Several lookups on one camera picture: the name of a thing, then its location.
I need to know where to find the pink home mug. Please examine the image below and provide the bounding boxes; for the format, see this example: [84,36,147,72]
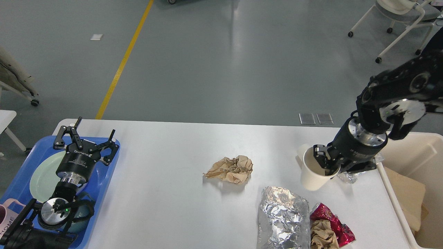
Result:
[0,198,26,238]

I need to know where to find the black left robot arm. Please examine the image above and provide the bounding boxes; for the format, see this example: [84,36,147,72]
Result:
[1,118,120,249]

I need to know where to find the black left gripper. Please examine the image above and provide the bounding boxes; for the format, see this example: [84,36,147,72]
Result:
[53,118,120,182]

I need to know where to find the white rolling chair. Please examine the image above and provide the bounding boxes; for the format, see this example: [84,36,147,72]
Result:
[347,0,441,64]

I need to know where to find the mint green plate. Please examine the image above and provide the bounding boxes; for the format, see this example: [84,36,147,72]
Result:
[29,152,87,203]

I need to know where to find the white paper cup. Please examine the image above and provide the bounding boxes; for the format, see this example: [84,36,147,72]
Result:
[297,144,312,162]
[300,148,339,191]

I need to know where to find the white side table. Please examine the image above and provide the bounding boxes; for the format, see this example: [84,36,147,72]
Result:
[0,109,27,152]

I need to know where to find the large brown paper bag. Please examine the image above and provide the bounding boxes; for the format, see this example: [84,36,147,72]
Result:
[400,202,429,237]

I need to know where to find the beige plastic bin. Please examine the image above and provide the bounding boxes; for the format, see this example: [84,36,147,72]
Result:
[378,132,443,249]

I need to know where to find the crumpled brown paper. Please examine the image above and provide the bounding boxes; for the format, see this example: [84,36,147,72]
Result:
[203,155,253,185]

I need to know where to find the beige chair at left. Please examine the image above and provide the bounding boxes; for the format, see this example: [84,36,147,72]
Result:
[0,47,39,106]

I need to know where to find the blue plastic tray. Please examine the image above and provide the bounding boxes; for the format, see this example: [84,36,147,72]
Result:
[1,136,118,249]

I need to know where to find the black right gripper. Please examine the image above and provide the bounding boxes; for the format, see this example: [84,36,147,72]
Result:
[313,119,388,176]

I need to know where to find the crumpled brown paper ball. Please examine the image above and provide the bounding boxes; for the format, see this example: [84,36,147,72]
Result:
[310,220,339,249]

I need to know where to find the silver foil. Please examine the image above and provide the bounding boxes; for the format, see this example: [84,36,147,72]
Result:
[337,152,385,184]

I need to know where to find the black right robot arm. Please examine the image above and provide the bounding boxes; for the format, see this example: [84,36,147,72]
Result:
[312,49,443,176]

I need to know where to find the silver foil bag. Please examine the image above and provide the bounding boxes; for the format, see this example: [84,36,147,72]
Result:
[256,186,310,249]

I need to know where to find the teal home mug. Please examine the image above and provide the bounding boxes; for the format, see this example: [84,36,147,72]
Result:
[68,191,96,234]

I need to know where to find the red foil wrapper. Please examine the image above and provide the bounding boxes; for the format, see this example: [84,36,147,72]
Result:
[310,202,356,249]

